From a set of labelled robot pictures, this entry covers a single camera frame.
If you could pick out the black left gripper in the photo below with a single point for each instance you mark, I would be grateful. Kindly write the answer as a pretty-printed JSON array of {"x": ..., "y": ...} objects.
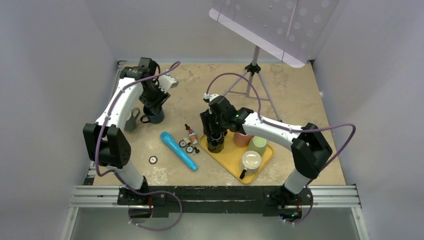
[{"x": 154, "y": 106}]

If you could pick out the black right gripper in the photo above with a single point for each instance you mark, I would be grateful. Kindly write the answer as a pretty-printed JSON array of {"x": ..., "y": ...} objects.
[{"x": 208, "y": 117}]

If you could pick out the dark blue ceramic mug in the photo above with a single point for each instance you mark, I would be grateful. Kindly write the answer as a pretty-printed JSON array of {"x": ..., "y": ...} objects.
[{"x": 150, "y": 117}]

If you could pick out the black ceramic mug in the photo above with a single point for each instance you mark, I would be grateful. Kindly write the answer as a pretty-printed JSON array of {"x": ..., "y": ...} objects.
[{"x": 215, "y": 143}]

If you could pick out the grey ceramic mug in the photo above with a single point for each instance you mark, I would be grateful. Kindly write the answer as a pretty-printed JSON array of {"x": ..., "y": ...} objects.
[{"x": 131, "y": 122}]

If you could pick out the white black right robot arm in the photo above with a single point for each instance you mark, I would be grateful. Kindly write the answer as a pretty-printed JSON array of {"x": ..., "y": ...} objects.
[{"x": 310, "y": 150}]

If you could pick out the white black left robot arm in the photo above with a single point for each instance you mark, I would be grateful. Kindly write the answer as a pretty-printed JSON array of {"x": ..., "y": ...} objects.
[{"x": 105, "y": 141}]

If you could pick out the pink ceramic mug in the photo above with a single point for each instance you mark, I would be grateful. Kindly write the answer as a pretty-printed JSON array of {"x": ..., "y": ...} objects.
[{"x": 242, "y": 140}]

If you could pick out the green ceramic mug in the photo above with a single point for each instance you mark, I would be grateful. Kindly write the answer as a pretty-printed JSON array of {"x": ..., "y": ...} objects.
[{"x": 258, "y": 145}]

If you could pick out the blue toy microphone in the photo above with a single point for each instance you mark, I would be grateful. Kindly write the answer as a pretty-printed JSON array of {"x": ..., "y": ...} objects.
[{"x": 167, "y": 139}]

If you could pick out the round token lower right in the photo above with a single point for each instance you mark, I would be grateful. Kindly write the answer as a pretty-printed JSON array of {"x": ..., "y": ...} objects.
[{"x": 189, "y": 149}]

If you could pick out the round token upper left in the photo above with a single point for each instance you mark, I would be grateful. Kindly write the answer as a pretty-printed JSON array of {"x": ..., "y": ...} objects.
[{"x": 182, "y": 144}]

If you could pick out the yellow plastic tray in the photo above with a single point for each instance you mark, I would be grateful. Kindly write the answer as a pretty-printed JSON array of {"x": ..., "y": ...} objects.
[{"x": 231, "y": 158}]

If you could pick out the round brown white token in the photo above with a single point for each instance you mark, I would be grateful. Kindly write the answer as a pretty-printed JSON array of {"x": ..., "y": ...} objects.
[{"x": 153, "y": 160}]

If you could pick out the lilac tripod stand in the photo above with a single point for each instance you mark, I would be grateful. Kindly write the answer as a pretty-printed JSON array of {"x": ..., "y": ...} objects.
[{"x": 252, "y": 71}]

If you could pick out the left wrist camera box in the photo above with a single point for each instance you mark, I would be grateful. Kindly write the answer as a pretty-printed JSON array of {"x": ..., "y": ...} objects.
[{"x": 167, "y": 82}]

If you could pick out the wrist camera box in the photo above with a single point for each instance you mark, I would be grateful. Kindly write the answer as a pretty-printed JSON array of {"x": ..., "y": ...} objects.
[
  {"x": 209, "y": 97},
  {"x": 167, "y": 82}
]

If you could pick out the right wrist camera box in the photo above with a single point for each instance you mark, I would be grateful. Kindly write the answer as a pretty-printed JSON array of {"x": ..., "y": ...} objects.
[{"x": 209, "y": 97}]

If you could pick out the cream mug black handle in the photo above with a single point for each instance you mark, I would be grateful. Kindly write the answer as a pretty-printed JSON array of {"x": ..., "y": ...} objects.
[{"x": 250, "y": 163}]

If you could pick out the black table edge rail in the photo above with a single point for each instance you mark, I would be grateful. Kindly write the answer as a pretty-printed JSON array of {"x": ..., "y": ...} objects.
[{"x": 267, "y": 200}]

